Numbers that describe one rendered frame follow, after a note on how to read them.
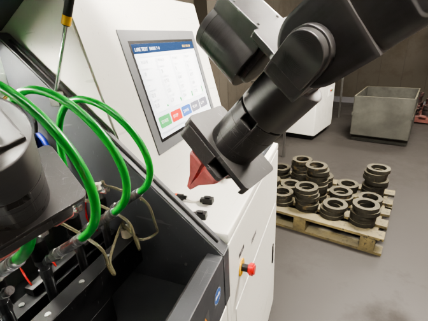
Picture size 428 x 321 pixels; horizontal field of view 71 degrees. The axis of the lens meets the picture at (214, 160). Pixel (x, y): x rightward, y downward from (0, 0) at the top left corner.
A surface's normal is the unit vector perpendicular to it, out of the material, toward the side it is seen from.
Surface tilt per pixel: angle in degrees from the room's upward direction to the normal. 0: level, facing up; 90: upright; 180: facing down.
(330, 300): 0
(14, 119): 45
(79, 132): 90
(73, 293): 0
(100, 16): 76
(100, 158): 90
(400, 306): 0
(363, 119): 90
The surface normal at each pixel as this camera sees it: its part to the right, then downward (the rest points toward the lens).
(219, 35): -0.43, 0.21
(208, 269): -0.05, -0.93
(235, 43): -0.28, 0.08
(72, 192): 0.35, -0.46
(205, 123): 0.53, -0.55
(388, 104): -0.58, 0.33
